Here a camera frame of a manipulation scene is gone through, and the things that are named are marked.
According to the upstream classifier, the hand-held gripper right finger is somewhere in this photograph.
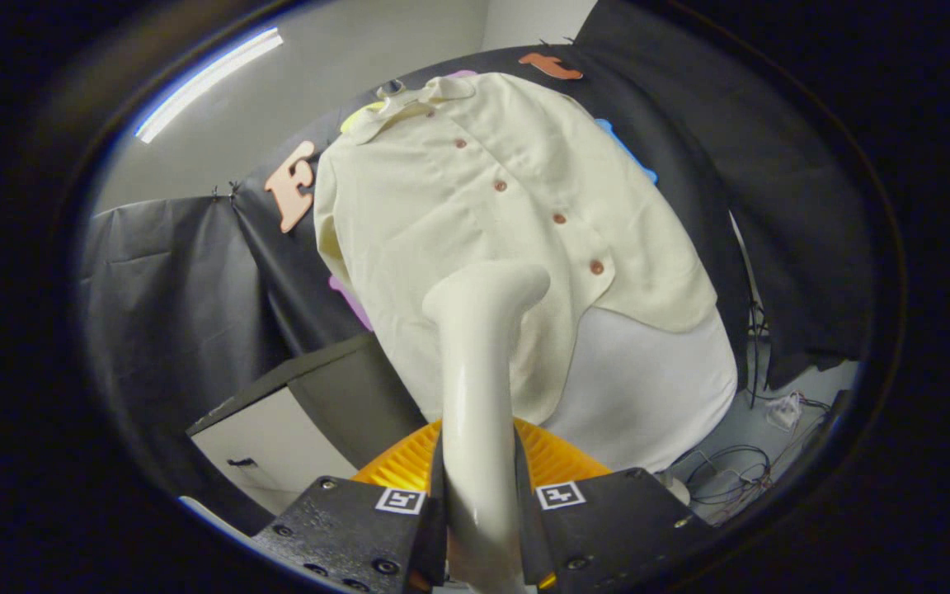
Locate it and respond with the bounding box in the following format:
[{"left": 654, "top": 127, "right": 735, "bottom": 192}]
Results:
[{"left": 510, "top": 418, "right": 715, "bottom": 593}]

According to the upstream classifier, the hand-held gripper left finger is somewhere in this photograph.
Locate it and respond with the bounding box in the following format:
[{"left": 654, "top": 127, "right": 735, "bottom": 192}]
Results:
[{"left": 251, "top": 418, "right": 449, "bottom": 594}]

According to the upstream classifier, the white garment steamer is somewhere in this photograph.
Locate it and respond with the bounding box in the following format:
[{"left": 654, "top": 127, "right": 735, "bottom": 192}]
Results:
[{"left": 421, "top": 262, "right": 552, "bottom": 594}]

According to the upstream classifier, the cream button-up shirt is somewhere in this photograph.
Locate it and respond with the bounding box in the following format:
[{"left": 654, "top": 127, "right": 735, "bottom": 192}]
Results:
[{"left": 313, "top": 73, "right": 719, "bottom": 426}]

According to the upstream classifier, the grey and white cabinet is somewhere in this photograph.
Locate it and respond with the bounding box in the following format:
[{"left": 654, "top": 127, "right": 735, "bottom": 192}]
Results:
[{"left": 186, "top": 332, "right": 426, "bottom": 516}]

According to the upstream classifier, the white cloth under shirt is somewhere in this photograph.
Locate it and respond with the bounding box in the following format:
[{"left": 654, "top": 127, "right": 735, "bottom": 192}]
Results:
[{"left": 541, "top": 305, "right": 738, "bottom": 474}]

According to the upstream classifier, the thin metal stand pole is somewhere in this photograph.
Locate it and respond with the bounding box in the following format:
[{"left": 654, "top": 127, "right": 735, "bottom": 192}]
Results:
[{"left": 727, "top": 210, "right": 769, "bottom": 409}]

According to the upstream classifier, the black backdrop cloth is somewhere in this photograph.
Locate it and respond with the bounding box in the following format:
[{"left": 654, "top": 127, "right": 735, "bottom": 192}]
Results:
[{"left": 79, "top": 0, "right": 878, "bottom": 537}]

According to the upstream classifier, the ceiling light panel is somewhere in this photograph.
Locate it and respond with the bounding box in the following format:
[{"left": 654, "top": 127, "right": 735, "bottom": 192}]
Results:
[{"left": 133, "top": 27, "right": 285, "bottom": 145}]

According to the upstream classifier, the tangle of dark cables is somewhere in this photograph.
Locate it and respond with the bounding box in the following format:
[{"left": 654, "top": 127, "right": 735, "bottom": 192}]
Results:
[{"left": 681, "top": 388, "right": 835, "bottom": 508}]

